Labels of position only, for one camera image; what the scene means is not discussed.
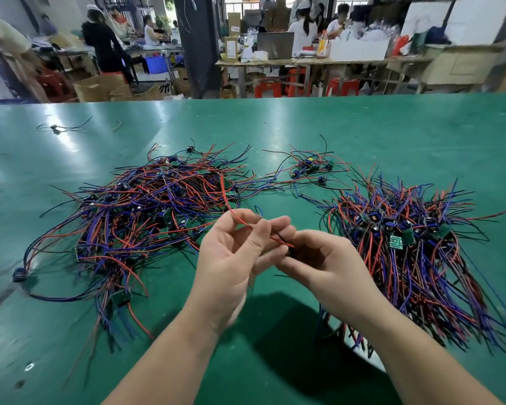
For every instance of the person's right hand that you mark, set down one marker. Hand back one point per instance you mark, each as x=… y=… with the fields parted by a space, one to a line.
x=337 y=274

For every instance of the person's left hand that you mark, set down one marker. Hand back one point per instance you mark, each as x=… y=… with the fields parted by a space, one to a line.
x=223 y=274

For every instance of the person's left thumb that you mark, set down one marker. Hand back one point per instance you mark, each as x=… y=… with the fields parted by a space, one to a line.
x=253 y=244

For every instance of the person's right thumb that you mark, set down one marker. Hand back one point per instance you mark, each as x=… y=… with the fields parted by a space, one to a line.
x=310 y=238

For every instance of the person's right forearm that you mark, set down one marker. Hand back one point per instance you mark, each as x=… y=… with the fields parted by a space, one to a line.
x=417 y=362

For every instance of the person's left forearm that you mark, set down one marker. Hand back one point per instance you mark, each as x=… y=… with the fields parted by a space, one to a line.
x=164 y=366

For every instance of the red plastic stool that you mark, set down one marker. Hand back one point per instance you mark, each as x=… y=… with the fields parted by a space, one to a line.
x=267 y=89
x=343 y=87
x=297 y=82

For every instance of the long wooden work table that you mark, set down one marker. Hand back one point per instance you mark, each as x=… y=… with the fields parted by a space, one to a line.
x=320 y=62

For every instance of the flat cardboard box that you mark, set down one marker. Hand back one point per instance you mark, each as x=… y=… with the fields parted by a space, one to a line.
x=145 y=94

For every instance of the orange drink bottle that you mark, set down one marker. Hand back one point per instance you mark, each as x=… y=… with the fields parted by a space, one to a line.
x=322 y=46

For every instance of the row of white boxes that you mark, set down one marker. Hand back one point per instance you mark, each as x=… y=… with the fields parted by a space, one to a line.
x=358 y=49

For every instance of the grey laptop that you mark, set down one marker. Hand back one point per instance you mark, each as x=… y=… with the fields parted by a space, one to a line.
x=275 y=46

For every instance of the small labelled cardboard box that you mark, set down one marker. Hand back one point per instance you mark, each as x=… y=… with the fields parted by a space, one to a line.
x=231 y=49

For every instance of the blue plastic crate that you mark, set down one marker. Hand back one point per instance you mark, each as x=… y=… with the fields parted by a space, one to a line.
x=157 y=64

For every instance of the dark pillar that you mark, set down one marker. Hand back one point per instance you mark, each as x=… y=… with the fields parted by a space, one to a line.
x=198 y=46

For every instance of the red plastic bag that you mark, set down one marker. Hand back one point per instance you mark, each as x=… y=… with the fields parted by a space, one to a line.
x=399 y=45

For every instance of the metal work table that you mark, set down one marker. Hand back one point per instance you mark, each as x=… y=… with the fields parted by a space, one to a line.
x=151 y=49

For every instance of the open cardboard box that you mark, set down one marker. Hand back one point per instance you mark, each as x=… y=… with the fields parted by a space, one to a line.
x=95 y=89

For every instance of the stack of cardboard cartons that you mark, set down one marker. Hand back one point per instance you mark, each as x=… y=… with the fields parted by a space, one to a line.
x=276 y=16

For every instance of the large cardboard carton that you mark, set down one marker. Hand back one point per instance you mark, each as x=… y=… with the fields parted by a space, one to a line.
x=461 y=65

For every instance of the red plastic chair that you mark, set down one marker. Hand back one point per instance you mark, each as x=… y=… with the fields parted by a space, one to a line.
x=54 y=85

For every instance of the white foam boards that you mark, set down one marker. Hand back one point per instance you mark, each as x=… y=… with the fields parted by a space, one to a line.
x=459 y=18

